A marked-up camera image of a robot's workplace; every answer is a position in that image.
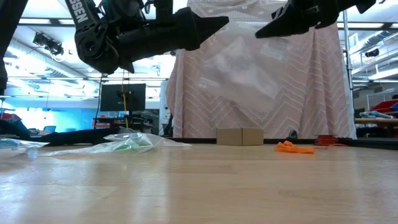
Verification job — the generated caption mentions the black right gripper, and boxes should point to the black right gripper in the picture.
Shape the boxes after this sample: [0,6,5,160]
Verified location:
[254,0,343,39]

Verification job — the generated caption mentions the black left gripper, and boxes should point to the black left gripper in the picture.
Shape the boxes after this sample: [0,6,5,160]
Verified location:
[116,6,230,63]

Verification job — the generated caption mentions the clear plastic bag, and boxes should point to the clear plastic bag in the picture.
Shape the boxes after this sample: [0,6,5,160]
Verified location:
[40,133,165,156]
[198,26,292,114]
[104,126,193,147]
[0,138,50,158]

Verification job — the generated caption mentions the orange rubber band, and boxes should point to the orange rubber band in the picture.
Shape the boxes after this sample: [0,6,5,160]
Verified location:
[274,140,315,155]

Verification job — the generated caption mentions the long green rubber band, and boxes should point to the long green rubber band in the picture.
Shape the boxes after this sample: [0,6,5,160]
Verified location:
[113,141,156,153]

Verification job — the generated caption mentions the silver metal rack pole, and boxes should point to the silver metal rack pole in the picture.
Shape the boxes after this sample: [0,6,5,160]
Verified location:
[326,1,358,140]

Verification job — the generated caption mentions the pink chevron cloth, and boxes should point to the pink chevron cloth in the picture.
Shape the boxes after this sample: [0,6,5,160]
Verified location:
[166,0,357,140]

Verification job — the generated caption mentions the black ceiling spotlight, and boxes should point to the black ceiling spotlight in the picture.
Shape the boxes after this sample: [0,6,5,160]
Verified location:
[364,48,381,59]

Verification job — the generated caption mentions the white cabinet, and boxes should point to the white cabinet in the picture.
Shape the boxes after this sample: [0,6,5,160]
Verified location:
[159,80,175,131]

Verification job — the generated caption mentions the small cardboard box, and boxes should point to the small cardboard box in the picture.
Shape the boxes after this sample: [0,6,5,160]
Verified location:
[216,128,264,146]

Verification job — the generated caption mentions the red black tape roll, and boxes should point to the red black tape roll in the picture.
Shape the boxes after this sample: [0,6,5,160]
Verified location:
[314,134,340,146]

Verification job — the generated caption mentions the black computer monitor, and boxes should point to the black computer monitor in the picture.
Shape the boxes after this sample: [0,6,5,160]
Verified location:
[99,83,147,112]

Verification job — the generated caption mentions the red storage bin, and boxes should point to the red storage bin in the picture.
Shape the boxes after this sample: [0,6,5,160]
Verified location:
[369,98,398,114]

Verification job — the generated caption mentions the wooden side table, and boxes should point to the wooden side table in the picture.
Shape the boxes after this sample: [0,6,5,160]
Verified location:
[354,117,398,126]

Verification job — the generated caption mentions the black ceiling track lights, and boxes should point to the black ceiling track lights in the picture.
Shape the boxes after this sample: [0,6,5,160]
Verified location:
[32,32,65,57]

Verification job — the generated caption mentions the yellow hanging cable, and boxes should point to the yellow hanging cable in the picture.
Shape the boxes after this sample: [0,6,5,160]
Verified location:
[122,70,129,128]

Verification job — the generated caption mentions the black aluminium table frame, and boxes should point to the black aluminium table frame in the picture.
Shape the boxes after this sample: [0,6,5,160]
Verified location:
[0,135,398,150]

